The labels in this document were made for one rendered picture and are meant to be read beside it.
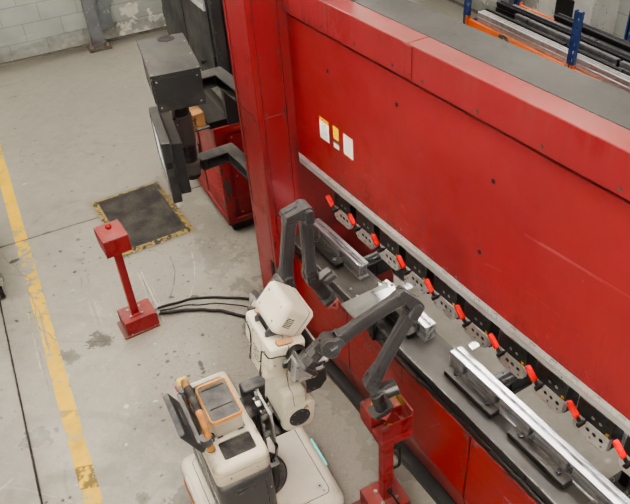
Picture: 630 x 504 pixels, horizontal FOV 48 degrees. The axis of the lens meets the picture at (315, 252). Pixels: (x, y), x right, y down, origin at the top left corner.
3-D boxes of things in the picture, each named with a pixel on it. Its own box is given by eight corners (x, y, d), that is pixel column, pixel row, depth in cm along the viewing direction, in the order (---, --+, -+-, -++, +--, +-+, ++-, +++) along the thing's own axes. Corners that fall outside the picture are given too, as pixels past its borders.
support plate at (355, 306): (340, 305, 338) (340, 303, 338) (385, 284, 348) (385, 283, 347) (361, 326, 326) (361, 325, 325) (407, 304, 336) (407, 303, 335)
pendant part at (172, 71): (167, 176, 421) (135, 39, 368) (207, 167, 426) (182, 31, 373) (181, 222, 382) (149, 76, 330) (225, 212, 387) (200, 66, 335)
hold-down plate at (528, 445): (506, 435, 287) (507, 431, 285) (516, 429, 289) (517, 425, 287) (562, 490, 266) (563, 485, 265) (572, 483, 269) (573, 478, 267)
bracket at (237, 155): (197, 164, 422) (195, 154, 418) (233, 151, 431) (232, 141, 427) (225, 193, 395) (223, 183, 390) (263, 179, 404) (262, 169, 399)
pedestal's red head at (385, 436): (360, 418, 325) (359, 392, 314) (389, 405, 330) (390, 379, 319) (381, 450, 311) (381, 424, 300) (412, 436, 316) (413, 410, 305)
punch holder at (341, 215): (334, 217, 364) (333, 190, 354) (348, 211, 367) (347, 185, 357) (350, 231, 354) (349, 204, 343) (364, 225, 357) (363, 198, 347)
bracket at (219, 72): (182, 88, 392) (180, 76, 388) (222, 77, 401) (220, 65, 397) (212, 115, 364) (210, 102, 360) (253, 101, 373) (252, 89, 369)
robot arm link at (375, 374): (407, 293, 289) (415, 303, 279) (419, 298, 290) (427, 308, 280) (358, 379, 298) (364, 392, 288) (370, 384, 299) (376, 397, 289)
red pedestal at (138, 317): (116, 323, 484) (84, 226, 433) (150, 309, 493) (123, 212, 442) (126, 340, 470) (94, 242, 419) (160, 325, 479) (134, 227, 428)
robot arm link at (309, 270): (292, 201, 299) (303, 213, 291) (304, 197, 301) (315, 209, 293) (300, 277, 326) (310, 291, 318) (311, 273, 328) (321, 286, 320)
